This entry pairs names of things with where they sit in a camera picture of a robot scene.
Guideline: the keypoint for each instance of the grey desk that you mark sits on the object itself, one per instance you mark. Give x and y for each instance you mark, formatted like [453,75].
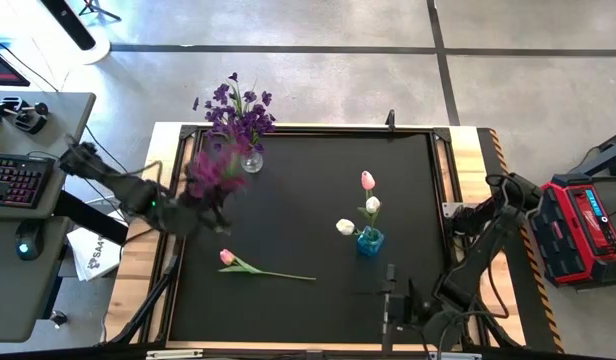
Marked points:
[18,285]

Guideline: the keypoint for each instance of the hazard striped black strip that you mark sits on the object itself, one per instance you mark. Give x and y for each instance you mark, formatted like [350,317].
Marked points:
[538,310]

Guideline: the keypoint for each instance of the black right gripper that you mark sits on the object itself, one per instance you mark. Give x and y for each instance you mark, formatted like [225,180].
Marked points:
[413,310]

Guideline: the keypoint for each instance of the pink artificial tulip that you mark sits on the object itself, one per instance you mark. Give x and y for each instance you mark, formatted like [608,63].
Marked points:
[227,256]
[368,180]

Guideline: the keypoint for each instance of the black tripod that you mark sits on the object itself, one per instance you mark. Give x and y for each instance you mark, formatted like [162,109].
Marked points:
[95,7]

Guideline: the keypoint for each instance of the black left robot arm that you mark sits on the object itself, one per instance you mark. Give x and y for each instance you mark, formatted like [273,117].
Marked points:
[128,187]

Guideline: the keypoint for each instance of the black aluminium table frame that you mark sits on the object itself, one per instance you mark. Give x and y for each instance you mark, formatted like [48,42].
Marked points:
[338,130]

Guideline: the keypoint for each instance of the white floor stand base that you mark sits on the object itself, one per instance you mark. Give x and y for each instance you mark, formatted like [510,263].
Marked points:
[78,30]

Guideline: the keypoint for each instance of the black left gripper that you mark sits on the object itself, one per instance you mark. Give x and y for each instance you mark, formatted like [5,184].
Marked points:
[188,220]

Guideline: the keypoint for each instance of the clear glass vase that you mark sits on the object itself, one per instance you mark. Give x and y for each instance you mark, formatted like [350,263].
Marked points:
[251,162]

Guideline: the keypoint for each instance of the black desk clamp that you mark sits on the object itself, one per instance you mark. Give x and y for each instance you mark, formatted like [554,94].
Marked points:
[25,117]

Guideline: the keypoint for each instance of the white paper sheet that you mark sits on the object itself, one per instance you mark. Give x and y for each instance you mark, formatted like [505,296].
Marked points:
[95,257]

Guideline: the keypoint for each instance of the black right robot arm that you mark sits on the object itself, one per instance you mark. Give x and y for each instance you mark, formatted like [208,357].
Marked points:
[488,240]

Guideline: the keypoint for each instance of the black computer monitor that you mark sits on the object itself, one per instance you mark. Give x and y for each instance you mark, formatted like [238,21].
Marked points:
[0,70]

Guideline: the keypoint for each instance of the black backlit keyboard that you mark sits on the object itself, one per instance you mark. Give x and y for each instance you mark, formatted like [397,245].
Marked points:
[15,180]

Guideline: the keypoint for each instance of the dark blue stand leg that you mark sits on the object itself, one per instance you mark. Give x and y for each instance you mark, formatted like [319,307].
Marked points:
[608,155]

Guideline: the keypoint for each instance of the white bracket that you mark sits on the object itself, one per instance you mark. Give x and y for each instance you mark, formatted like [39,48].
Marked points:
[453,356]
[173,354]

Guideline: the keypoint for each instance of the grey metal bracket plate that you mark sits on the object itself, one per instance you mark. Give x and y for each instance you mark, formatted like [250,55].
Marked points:
[450,209]

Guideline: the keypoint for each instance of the black frame clamp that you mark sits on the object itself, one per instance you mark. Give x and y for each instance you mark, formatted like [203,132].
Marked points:
[390,121]

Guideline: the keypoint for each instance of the black caster wheel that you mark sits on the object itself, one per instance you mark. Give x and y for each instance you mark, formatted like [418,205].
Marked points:
[59,318]

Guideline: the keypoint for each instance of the white artificial tulip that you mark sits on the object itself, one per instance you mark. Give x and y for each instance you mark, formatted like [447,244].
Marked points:
[372,204]
[345,226]

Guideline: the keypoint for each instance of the blue glass vase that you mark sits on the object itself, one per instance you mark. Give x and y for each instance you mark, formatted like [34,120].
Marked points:
[370,245]

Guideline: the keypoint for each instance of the black diagonal strut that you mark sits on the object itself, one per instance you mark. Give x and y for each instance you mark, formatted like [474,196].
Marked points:
[143,310]

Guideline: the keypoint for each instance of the black computer mouse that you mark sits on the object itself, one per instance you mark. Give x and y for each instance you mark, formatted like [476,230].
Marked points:
[28,242]

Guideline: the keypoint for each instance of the red and black toolbox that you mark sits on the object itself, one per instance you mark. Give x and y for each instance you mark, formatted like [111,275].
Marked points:
[573,230]

